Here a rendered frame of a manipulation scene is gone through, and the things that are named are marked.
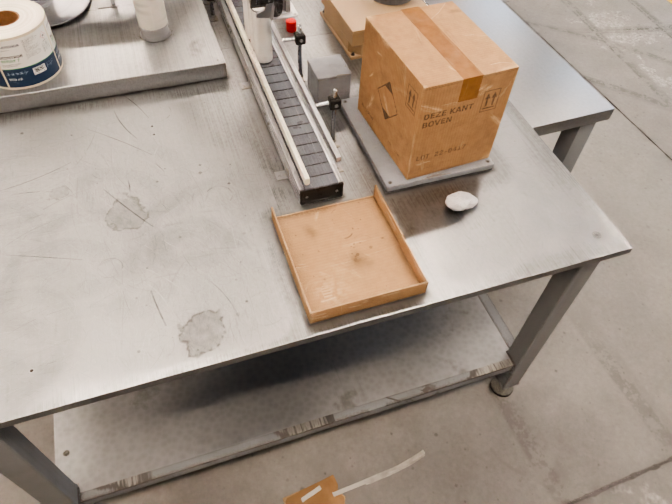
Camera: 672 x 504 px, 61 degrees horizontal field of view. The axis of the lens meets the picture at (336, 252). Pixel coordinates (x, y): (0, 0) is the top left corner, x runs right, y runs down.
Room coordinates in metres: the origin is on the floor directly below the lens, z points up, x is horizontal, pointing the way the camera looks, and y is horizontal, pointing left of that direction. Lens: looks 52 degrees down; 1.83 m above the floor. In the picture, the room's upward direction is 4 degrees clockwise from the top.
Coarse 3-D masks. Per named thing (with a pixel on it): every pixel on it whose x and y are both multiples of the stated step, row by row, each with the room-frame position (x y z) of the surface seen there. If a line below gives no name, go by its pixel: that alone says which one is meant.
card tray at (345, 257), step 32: (288, 224) 0.86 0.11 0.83; (320, 224) 0.87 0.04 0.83; (352, 224) 0.87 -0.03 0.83; (384, 224) 0.88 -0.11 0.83; (288, 256) 0.74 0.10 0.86; (320, 256) 0.77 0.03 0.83; (352, 256) 0.78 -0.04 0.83; (384, 256) 0.79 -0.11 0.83; (320, 288) 0.69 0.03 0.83; (352, 288) 0.69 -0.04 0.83; (384, 288) 0.70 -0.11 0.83; (416, 288) 0.69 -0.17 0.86; (320, 320) 0.61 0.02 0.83
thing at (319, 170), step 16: (224, 0) 1.76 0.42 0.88; (240, 0) 1.76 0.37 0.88; (240, 16) 1.67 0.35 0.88; (272, 48) 1.50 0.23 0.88; (272, 64) 1.42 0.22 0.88; (272, 80) 1.34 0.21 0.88; (288, 80) 1.35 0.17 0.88; (288, 96) 1.28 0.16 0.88; (272, 112) 1.21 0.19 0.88; (288, 112) 1.21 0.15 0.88; (304, 112) 1.21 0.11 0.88; (288, 128) 1.15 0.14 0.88; (304, 128) 1.15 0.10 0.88; (304, 144) 1.09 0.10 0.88; (304, 160) 1.03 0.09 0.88; (320, 160) 1.03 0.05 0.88; (320, 176) 0.98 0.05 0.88
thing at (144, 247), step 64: (320, 0) 1.89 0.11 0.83; (0, 128) 1.12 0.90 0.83; (64, 128) 1.14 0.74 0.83; (128, 128) 1.16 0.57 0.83; (192, 128) 1.18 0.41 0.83; (256, 128) 1.20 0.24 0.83; (512, 128) 1.27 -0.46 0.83; (0, 192) 0.90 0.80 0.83; (64, 192) 0.91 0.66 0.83; (128, 192) 0.93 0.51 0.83; (192, 192) 0.94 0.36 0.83; (256, 192) 0.96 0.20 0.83; (384, 192) 0.99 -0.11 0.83; (448, 192) 1.01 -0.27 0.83; (512, 192) 1.02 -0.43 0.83; (576, 192) 1.04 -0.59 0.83; (0, 256) 0.71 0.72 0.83; (64, 256) 0.73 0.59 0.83; (128, 256) 0.74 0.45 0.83; (192, 256) 0.75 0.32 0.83; (256, 256) 0.76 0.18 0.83; (448, 256) 0.80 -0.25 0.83; (512, 256) 0.82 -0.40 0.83; (576, 256) 0.83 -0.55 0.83; (0, 320) 0.56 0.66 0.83; (64, 320) 0.57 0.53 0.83; (128, 320) 0.58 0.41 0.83; (192, 320) 0.59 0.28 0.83; (256, 320) 0.60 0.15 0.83; (384, 320) 0.63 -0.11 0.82; (0, 384) 0.42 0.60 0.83; (64, 384) 0.43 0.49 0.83; (128, 384) 0.44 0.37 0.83
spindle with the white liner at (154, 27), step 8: (136, 0) 1.50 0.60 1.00; (144, 0) 1.49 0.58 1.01; (152, 0) 1.50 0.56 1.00; (160, 0) 1.52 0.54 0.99; (136, 8) 1.50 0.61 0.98; (144, 8) 1.49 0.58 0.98; (152, 8) 1.50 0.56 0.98; (160, 8) 1.52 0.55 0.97; (144, 16) 1.49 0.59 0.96; (152, 16) 1.50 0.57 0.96; (160, 16) 1.51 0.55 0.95; (144, 24) 1.49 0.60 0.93; (152, 24) 1.49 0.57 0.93; (160, 24) 1.51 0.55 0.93; (144, 32) 1.50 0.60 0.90; (152, 32) 1.50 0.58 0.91; (160, 32) 1.50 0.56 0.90; (168, 32) 1.53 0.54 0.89; (152, 40) 1.49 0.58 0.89; (160, 40) 1.50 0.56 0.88
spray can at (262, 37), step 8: (256, 8) 1.42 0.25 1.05; (256, 24) 1.42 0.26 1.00; (264, 24) 1.42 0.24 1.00; (256, 32) 1.42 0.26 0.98; (264, 32) 1.42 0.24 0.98; (256, 40) 1.42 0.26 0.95; (264, 40) 1.42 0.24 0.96; (256, 48) 1.42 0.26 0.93; (264, 48) 1.42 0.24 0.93; (256, 56) 1.42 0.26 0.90; (264, 56) 1.42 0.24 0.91; (272, 56) 1.44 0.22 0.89; (264, 64) 1.42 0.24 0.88
